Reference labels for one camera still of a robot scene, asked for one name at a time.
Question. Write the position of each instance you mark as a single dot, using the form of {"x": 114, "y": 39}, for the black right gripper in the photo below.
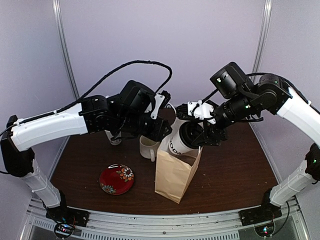
{"x": 209, "y": 136}

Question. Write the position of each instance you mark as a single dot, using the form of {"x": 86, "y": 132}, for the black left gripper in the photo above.
{"x": 158, "y": 134}

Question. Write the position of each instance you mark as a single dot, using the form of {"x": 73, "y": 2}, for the white paper coffee cup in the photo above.
{"x": 180, "y": 142}

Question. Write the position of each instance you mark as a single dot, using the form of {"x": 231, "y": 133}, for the brown paper bag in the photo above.
{"x": 174, "y": 173}

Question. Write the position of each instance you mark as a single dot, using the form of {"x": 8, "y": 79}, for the black plastic cup lid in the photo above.
{"x": 191, "y": 134}

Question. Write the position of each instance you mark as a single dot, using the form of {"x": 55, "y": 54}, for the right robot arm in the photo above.
{"x": 279, "y": 97}

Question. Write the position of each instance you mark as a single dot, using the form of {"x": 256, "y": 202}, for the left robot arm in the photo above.
{"x": 133, "y": 111}

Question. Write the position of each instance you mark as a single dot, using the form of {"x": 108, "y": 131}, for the white ceramic mug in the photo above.
{"x": 148, "y": 148}

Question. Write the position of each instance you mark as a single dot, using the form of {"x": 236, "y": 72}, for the cup of white straws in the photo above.
{"x": 114, "y": 139}

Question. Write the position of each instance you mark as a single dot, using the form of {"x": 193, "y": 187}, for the red floral plate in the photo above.
{"x": 116, "y": 179}

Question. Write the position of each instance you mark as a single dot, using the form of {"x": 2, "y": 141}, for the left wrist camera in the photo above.
{"x": 159, "y": 101}

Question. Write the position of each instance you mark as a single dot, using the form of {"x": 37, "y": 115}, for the aluminium front rail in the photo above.
{"x": 224, "y": 225}

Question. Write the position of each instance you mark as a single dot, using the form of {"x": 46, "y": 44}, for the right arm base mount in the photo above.
{"x": 267, "y": 211}

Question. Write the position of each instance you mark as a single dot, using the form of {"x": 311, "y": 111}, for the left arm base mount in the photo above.
{"x": 67, "y": 215}

